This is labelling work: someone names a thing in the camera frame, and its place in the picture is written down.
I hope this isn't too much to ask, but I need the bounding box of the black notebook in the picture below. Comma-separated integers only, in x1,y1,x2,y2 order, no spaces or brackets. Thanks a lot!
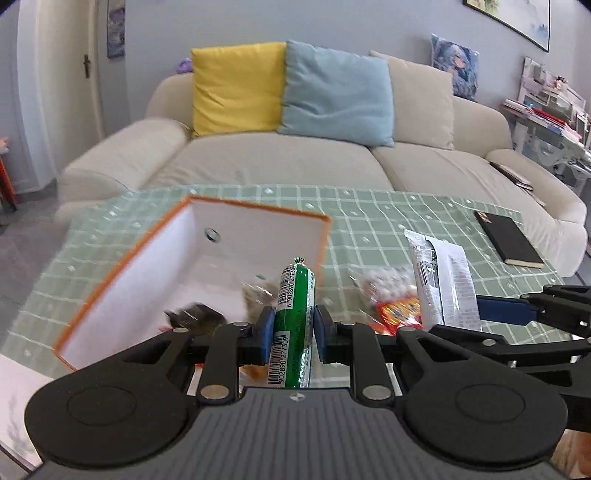
474,210,546,269

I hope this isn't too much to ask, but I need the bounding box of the framed landscape painting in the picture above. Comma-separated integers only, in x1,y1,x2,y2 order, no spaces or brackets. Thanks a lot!
462,0,552,52

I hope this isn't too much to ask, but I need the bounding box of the dark green snack packet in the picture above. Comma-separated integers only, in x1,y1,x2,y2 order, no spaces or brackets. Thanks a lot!
164,302,227,333

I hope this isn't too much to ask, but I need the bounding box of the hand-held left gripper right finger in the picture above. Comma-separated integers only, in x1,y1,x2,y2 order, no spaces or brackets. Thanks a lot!
313,305,465,402

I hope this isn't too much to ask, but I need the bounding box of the red meat snack packet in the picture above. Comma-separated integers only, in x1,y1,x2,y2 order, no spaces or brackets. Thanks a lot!
239,364,271,384

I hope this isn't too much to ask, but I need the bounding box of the yellow cushion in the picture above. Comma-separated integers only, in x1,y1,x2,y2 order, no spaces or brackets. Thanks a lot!
190,41,288,138

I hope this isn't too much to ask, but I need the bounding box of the beige sofa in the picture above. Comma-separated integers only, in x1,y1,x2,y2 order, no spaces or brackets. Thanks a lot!
55,51,587,278

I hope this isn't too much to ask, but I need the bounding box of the clear packet of brown nuts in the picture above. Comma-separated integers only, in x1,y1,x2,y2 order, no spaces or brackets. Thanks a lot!
240,274,282,319

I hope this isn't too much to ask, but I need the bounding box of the blue wall poster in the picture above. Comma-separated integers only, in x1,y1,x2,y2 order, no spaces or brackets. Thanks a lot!
107,0,126,59

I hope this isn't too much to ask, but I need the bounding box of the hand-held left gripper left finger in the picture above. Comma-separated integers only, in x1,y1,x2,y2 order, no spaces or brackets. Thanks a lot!
119,307,276,402

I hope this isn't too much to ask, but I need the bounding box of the blue printed cushion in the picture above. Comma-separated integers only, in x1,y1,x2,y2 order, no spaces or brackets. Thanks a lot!
430,33,480,101

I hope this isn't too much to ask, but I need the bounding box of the cluttered white shelf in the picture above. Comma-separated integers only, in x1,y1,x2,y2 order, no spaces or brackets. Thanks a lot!
502,56,591,148

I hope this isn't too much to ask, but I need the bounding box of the light blue cushion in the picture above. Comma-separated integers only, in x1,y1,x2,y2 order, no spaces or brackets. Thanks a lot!
277,39,395,148

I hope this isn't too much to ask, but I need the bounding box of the green sausage stick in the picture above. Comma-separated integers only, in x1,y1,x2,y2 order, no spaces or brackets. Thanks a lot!
272,257,317,391

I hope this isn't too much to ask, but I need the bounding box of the person's right forearm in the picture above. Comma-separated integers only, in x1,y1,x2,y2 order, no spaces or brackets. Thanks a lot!
549,428,591,480

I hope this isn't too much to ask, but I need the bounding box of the white door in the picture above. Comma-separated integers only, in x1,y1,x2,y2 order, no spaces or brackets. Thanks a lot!
18,0,105,185

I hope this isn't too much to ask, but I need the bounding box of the beige cushion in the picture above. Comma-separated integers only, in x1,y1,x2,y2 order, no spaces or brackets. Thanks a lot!
369,50,455,151

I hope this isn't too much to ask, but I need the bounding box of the clear packet of white balls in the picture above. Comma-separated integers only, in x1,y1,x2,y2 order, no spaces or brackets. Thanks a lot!
351,265,419,308

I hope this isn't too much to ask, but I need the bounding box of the orange cardboard box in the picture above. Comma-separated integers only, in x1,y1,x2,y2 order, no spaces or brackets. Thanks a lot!
53,195,332,372

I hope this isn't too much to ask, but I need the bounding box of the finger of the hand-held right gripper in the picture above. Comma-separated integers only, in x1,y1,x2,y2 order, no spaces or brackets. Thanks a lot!
475,284,591,337
429,324,591,366

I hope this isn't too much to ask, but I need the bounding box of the book on sofa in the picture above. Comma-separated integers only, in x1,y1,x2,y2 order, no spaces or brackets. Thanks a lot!
489,161,534,190

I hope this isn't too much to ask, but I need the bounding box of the striped nut packet white label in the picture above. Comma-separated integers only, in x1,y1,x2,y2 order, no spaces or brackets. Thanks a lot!
404,228,483,333

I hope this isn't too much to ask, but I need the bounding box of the green grid tablecloth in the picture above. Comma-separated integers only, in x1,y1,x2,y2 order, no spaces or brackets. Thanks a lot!
0,184,571,398

